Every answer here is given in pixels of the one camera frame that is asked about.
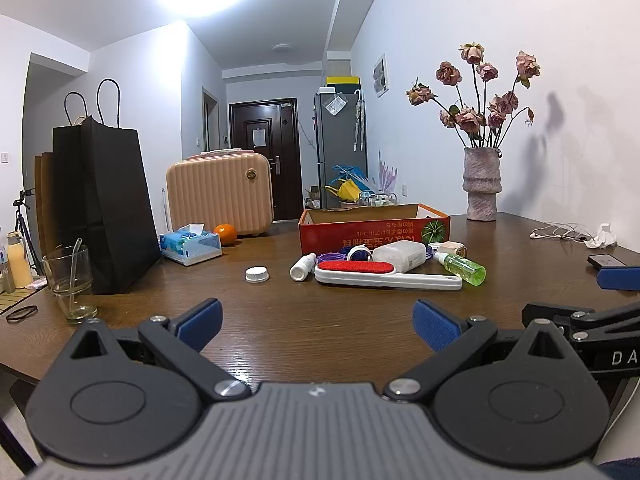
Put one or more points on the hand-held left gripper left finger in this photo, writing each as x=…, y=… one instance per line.
x=202, y=322

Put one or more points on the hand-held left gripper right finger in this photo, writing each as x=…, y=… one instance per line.
x=435, y=327

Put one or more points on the yellow bottle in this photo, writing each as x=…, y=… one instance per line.
x=20, y=265

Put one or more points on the white plastic case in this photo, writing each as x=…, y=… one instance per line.
x=400, y=256

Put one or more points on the person's dark blue clothing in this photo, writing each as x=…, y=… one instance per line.
x=622, y=470

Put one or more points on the blue tissue pack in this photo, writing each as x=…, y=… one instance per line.
x=192, y=247

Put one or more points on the pink ribbed suitcase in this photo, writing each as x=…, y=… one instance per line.
x=220, y=192

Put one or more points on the yellow box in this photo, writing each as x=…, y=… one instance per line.
x=342, y=81

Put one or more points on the blue bag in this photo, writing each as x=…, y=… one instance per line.
x=350, y=171

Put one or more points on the framed wall picture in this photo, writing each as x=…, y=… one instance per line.
x=381, y=76

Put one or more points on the white tape roll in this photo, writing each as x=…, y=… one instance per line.
x=361, y=254

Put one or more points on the white folded umbrella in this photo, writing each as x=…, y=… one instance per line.
x=358, y=120

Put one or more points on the green spray bottle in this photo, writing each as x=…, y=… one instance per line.
x=462, y=269

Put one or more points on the red cardboard box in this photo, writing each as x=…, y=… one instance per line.
x=370, y=232

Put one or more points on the small round ceiling lamp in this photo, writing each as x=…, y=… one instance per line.
x=283, y=48

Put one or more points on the white bottle cap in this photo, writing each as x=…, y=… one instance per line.
x=257, y=274

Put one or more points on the white and red lint brush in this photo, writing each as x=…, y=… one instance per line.
x=360, y=270

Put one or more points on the clear glass cup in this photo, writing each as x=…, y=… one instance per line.
x=67, y=280

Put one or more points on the purple coral ornament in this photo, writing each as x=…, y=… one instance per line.
x=387, y=175

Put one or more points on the small beige case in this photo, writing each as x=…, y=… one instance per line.
x=450, y=248

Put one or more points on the white rod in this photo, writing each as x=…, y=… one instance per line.
x=165, y=210

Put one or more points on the crumpled white tissue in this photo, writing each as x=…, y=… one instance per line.
x=602, y=237

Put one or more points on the black paper bag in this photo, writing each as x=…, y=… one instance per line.
x=110, y=200

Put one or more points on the wooden slat mat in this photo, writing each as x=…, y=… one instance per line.
x=17, y=300

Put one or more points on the grey refrigerator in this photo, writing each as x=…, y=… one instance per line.
x=340, y=145

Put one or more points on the glass stirring stick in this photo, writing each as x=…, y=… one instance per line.
x=75, y=270

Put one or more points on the small white bottle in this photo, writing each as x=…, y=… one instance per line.
x=301, y=267

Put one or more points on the dried pink roses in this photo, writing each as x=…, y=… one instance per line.
x=467, y=117

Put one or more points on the dark brown door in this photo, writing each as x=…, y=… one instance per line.
x=262, y=175

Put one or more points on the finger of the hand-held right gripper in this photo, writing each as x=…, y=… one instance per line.
x=585, y=322
x=620, y=278

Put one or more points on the black tripod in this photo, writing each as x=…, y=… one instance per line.
x=21, y=210

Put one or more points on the blue and white bowl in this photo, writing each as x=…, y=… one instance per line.
x=330, y=257

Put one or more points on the orange fruit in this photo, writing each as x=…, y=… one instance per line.
x=226, y=234

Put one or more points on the black smartphone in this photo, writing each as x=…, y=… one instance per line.
x=605, y=261

